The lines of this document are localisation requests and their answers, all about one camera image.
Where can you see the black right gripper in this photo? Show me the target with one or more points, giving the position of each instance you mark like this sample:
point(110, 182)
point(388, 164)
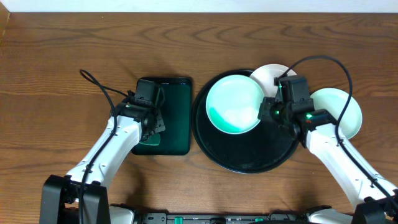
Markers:
point(266, 107)

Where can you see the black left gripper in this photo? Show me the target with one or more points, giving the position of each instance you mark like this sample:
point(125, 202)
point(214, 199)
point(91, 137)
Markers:
point(158, 125)

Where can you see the green scouring sponge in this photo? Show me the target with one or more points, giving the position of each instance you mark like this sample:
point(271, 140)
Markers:
point(150, 139)

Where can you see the black rectangular water tray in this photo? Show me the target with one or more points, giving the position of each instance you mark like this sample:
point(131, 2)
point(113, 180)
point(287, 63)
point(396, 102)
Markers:
point(176, 110)

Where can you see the white plate with green stain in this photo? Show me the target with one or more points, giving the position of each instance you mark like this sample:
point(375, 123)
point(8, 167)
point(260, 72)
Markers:
point(334, 100)

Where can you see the white plate front green stain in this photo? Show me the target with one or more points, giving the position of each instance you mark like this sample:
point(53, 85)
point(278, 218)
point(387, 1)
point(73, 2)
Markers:
point(232, 104)

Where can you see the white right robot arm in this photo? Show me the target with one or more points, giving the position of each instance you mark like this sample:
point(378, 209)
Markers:
point(373, 198)

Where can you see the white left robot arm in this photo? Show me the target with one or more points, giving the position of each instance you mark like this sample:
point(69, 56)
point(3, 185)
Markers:
point(81, 196)

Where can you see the black round serving tray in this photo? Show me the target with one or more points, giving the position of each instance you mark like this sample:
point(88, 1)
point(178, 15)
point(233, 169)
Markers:
point(261, 149)

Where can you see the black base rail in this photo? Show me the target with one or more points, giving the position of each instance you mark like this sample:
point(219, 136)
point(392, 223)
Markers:
point(162, 217)

